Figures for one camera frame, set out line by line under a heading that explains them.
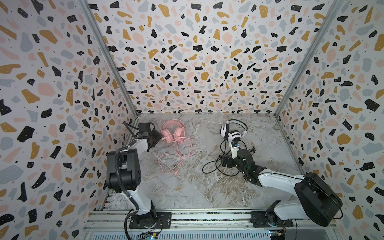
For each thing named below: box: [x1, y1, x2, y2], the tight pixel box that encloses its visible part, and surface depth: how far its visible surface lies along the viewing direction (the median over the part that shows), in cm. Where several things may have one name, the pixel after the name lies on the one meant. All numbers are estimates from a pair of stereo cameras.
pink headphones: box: [160, 119, 186, 144], surface depth 101 cm
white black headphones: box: [220, 119, 248, 143], surface depth 105 cm
